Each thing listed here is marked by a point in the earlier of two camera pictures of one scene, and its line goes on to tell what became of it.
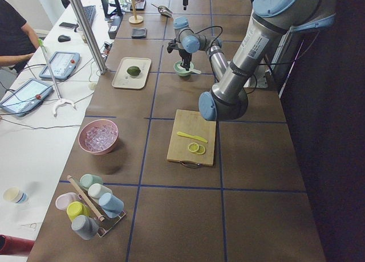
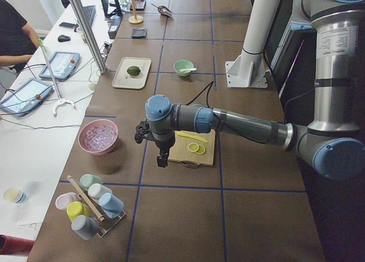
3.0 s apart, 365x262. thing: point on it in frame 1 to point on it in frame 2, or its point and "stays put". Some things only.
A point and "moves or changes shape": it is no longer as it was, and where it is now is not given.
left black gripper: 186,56 to 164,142
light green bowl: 181,72 stays put
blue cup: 112,205 stays put
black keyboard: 90,12 stays put
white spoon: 190,70 moves or changes shape
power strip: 106,49 stays put
